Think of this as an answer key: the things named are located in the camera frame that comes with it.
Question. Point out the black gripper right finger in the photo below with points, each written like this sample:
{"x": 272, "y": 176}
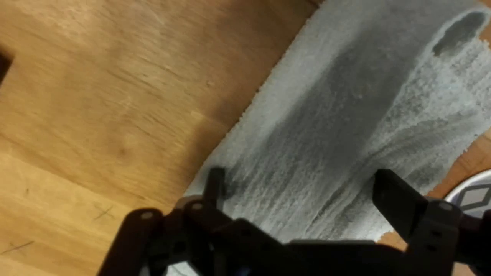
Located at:
{"x": 430, "y": 234}

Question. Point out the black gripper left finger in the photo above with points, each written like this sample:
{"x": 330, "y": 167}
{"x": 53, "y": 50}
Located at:
{"x": 163, "y": 239}

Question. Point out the white towel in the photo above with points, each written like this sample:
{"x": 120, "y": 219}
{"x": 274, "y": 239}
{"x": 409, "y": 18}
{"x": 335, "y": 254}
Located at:
{"x": 347, "y": 101}

